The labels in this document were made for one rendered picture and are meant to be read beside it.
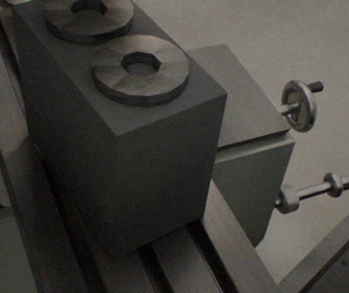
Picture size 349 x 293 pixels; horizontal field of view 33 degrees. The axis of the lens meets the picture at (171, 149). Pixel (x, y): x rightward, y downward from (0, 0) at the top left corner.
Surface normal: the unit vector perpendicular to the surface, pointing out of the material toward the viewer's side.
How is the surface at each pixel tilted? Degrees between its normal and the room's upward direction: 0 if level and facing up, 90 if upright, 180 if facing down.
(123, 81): 0
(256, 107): 0
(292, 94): 90
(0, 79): 0
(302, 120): 90
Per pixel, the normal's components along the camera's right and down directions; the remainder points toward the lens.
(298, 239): 0.08, -0.69
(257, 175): 0.39, 0.68
